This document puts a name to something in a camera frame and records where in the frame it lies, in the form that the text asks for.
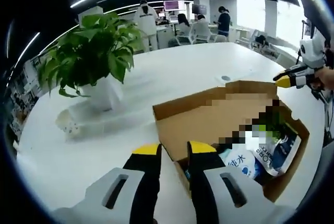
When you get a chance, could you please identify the pink screen monitor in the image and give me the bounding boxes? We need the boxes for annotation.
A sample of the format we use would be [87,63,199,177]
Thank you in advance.
[163,0,183,10]

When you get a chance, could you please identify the brown cardboard shoe box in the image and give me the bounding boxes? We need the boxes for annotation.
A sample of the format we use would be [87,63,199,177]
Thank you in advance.
[152,79,311,204]

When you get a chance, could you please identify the blue tissue pack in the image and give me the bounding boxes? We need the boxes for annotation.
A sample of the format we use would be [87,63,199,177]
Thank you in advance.
[252,115,302,178]

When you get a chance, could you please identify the white paper cup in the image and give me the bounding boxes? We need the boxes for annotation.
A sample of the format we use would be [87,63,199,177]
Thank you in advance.
[56,109,80,135]

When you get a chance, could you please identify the person's right hand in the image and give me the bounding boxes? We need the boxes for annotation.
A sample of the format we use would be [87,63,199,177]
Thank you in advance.
[314,67,334,89]

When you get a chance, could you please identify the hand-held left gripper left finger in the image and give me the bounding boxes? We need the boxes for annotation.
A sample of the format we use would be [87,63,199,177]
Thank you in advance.
[53,142,162,224]

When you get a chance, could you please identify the green plant in white pot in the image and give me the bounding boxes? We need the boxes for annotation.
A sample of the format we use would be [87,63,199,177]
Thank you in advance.
[36,11,146,112]

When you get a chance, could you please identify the dark screen monitor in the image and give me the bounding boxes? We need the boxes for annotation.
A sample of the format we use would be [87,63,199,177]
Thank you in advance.
[192,4,209,15]

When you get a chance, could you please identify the white blue wipes soft item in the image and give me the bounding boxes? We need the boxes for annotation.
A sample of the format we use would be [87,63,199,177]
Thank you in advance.
[218,144,258,180]

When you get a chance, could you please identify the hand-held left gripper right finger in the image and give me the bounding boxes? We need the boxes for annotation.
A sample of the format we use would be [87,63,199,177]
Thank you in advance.
[186,140,295,224]

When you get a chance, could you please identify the black rounded object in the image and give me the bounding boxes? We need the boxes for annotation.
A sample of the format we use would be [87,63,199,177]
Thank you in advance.
[254,34,269,47]

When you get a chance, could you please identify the group of white office chairs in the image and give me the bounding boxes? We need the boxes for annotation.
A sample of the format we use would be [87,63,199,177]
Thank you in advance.
[166,22,267,49]

